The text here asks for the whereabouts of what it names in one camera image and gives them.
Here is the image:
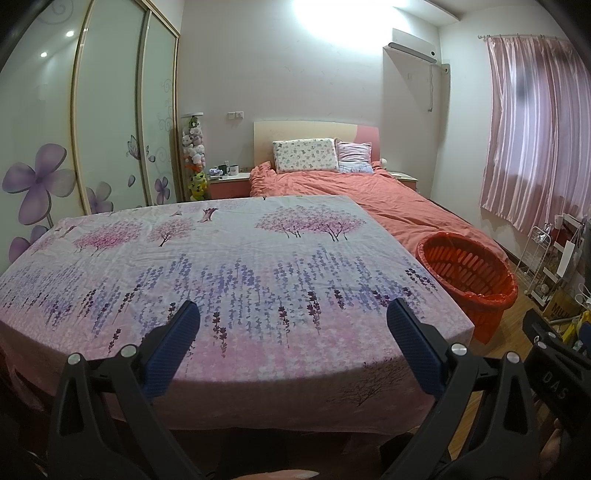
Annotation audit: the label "cream and pink headboard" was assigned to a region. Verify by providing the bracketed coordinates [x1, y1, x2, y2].
[253, 120, 380, 172]

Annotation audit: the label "red plastic basket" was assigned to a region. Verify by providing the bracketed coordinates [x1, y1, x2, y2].
[416, 232, 519, 344]

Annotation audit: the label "brown printed paper bag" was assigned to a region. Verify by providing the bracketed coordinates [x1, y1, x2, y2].
[541, 282, 583, 319]

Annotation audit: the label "column of plush toys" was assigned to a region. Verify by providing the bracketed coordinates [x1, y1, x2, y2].
[181, 113, 208, 201]

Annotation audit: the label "curtain rod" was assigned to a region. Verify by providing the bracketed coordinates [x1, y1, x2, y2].
[478, 33, 555, 42]

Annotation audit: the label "person's right hand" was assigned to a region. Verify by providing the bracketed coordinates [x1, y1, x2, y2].
[541, 418, 591, 480]

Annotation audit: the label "white wire rack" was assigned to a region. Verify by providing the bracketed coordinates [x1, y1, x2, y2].
[515, 224, 579, 301]

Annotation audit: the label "pink satin curtain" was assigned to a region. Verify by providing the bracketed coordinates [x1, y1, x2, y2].
[479, 36, 591, 234]

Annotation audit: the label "yellow-green plush toy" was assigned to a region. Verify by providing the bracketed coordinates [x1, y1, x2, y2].
[188, 171, 208, 201]

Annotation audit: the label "flower-printed sliding wardrobe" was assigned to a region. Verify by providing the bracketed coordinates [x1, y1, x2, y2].
[0, 0, 183, 269]

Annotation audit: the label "bed with salmon duvet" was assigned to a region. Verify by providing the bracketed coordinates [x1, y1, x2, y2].
[249, 161, 509, 260]

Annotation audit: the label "pink striped pillow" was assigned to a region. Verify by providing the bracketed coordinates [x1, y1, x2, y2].
[335, 140, 375, 174]

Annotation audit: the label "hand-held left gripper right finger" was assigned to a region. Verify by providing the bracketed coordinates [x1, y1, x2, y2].
[387, 298, 541, 480]

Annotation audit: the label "white air conditioner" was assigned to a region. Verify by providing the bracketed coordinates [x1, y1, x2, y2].
[388, 28, 439, 63]

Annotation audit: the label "air conditioner pipe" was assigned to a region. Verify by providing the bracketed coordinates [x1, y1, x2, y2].
[427, 60, 451, 112]

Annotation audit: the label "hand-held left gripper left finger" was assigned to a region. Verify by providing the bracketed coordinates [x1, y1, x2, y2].
[46, 300, 202, 480]

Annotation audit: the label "floral printed tablecloth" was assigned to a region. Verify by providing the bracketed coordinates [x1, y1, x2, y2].
[0, 195, 475, 437]

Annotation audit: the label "yellow item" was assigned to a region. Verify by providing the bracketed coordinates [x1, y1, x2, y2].
[561, 310, 591, 344]

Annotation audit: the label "white paper bag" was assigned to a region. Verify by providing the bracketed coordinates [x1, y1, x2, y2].
[556, 240, 586, 278]

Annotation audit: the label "white floral pillow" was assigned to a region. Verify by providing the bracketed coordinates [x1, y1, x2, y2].
[271, 137, 339, 175]

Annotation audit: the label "pink nightstand with mug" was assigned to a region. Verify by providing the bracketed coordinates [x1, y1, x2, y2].
[208, 172, 252, 200]

